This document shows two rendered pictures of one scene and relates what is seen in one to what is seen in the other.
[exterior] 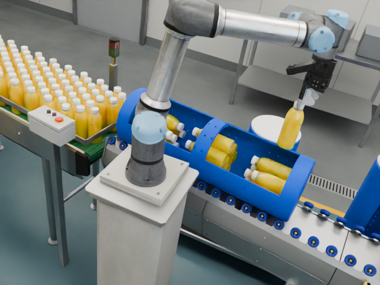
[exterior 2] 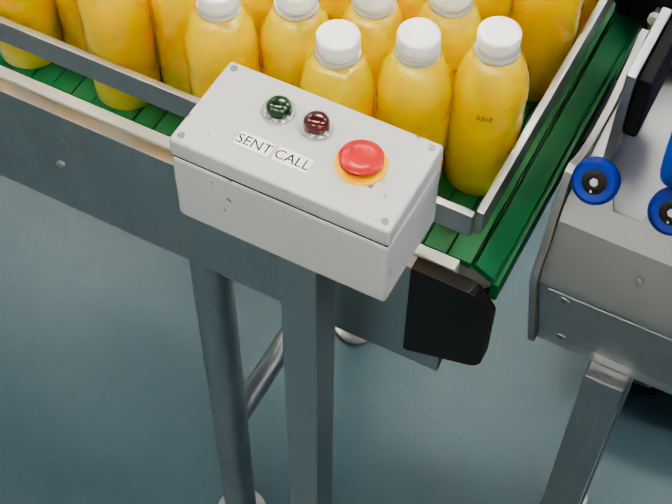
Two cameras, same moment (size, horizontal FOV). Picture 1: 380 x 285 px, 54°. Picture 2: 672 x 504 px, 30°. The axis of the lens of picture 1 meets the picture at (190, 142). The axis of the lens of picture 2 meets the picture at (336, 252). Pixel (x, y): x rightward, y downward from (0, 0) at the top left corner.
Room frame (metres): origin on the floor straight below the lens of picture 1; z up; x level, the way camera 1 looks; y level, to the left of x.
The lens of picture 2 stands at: (0.74, 0.60, 1.87)
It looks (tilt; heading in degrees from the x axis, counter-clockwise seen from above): 54 degrees down; 2
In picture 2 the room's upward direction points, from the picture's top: 1 degrees clockwise
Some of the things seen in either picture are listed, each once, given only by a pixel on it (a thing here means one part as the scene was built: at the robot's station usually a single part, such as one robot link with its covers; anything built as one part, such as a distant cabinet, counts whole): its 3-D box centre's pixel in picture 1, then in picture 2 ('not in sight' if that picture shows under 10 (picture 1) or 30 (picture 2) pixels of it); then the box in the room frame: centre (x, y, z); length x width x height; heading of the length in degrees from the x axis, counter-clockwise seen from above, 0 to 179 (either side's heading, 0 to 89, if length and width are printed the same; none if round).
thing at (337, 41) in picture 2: (65, 106); (338, 41); (1.53, 0.63, 1.08); 0.04 x 0.04 x 0.02
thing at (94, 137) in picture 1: (113, 125); (560, 79); (1.61, 0.42, 0.96); 0.40 x 0.01 x 0.03; 155
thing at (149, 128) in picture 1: (149, 134); not in sight; (1.05, 0.14, 1.34); 0.13 x 0.12 x 0.14; 8
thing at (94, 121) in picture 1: (94, 126); (487, 111); (1.54, 0.49, 0.99); 0.07 x 0.07 x 0.18
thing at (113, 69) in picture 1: (111, 137); not in sight; (2.07, 0.54, 0.55); 0.04 x 0.04 x 1.10; 65
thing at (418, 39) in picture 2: (80, 108); (418, 39); (1.54, 0.56, 1.08); 0.04 x 0.04 x 0.02
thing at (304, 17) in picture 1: (305, 26); not in sight; (1.24, -0.31, 1.74); 0.11 x 0.11 x 0.08; 8
